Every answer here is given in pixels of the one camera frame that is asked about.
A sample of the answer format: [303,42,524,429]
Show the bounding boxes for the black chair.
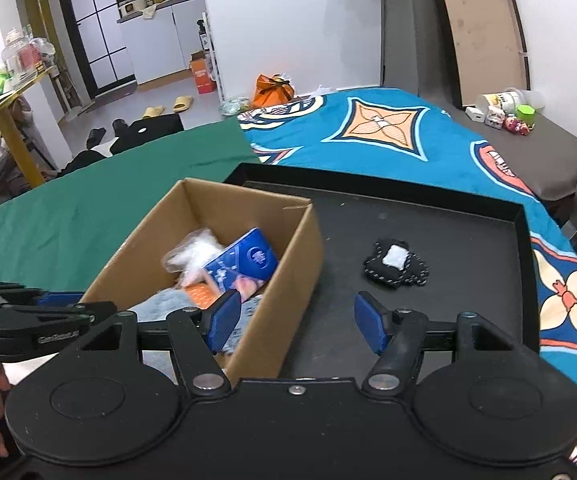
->
[109,113,184,154]

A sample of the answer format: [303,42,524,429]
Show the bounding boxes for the green cloth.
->
[0,118,262,295]

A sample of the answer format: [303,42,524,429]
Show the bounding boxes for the orange bag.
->
[253,73,296,110]

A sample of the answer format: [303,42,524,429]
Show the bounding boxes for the teal printed blanket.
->
[237,86,577,480]

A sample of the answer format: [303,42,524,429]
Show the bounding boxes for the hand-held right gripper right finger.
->
[355,291,519,394]

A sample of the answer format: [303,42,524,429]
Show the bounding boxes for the grey mattress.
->
[439,102,577,202]

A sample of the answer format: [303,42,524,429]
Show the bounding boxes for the black tray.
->
[222,162,541,382]

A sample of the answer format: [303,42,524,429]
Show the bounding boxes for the green hexagonal container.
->
[515,104,538,129]

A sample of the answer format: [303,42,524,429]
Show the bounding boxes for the orange box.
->
[189,57,218,95]

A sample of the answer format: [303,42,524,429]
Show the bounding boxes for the black framed brown board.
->
[427,0,530,112]

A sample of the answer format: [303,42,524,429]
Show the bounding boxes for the black stitched pouch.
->
[363,238,431,290]

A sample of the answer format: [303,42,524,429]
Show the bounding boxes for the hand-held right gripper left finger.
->
[76,290,242,397]

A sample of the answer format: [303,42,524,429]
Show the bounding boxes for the clear plastic bag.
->
[162,229,230,287]

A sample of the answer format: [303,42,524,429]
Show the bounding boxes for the cardboard box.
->
[78,178,326,382]

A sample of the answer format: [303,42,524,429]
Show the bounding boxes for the blue tissue packet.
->
[182,227,280,311]

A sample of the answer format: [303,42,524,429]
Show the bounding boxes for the small red toys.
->
[503,115,533,137]

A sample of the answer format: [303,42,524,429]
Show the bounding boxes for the white kitchen cabinet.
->
[116,0,207,87]

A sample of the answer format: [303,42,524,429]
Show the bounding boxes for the crumpled clear plastic wrap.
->
[218,95,252,117]

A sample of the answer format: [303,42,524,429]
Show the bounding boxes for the yellow table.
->
[0,65,60,190]

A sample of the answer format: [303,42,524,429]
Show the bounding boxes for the black framed sliding door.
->
[60,0,138,99]

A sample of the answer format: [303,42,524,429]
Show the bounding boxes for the clear jar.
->
[0,29,39,82]

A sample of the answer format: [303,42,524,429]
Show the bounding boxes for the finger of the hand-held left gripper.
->
[0,280,82,307]
[0,301,118,359]

